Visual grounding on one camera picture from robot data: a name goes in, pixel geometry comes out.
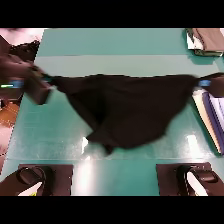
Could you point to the black T-shirt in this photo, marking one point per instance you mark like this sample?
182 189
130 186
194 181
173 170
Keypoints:
126 110

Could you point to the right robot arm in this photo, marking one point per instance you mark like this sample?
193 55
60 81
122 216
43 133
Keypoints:
215 81

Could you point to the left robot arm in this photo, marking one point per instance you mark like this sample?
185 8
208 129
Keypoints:
36 89

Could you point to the cream folded garment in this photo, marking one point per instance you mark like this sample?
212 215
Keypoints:
204 113

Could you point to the purple folded garment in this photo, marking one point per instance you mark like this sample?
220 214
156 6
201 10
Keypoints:
213 115

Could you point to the white folded garment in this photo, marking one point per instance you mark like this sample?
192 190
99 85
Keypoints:
190 41

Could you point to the lavender folded garment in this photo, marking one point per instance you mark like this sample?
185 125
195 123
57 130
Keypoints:
220 105

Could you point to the grey folded garment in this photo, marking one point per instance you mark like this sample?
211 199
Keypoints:
210 38

